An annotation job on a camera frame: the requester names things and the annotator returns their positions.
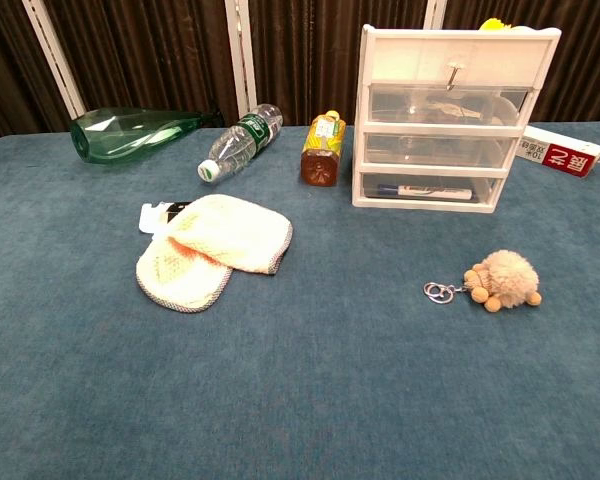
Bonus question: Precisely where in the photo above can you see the plush sheep keychain toy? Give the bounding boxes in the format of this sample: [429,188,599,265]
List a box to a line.
[422,249,543,314]

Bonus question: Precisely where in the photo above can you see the cream knitted cloth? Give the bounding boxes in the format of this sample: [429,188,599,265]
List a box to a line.
[135,193,295,314]

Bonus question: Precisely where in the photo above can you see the clear plastic drawer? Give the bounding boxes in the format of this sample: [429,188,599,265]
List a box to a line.
[363,131,519,169]
[360,172,504,205]
[367,82,530,126]

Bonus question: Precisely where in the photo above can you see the tea bottle yellow label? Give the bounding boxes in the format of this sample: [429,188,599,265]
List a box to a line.
[300,110,348,188]

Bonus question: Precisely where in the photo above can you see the clear water bottle green label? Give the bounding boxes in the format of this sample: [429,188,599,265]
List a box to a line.
[196,103,284,182]

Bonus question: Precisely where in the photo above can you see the blue and white marker pen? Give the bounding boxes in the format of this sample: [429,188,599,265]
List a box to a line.
[377,183,476,202]

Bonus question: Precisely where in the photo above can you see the black and white packaged card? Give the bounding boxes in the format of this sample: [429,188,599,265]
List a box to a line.
[138,200,193,235]

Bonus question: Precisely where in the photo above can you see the green glass vase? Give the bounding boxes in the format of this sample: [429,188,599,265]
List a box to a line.
[69,106,225,165]

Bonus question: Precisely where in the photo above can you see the white plastic drawer organizer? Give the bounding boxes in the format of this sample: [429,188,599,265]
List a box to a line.
[351,22,563,215]

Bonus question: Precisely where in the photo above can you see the dark brown curtain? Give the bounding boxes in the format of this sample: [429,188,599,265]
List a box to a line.
[0,0,600,146]

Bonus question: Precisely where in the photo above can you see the red and white long box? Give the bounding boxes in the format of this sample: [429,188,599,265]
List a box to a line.
[514,124,600,179]

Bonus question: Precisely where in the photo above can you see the yellow plastic toy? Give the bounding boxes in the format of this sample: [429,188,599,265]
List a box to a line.
[478,17,517,32]

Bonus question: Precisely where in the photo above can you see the white frame pole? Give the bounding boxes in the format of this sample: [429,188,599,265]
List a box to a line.
[423,0,448,30]
[223,0,259,115]
[22,0,86,120]

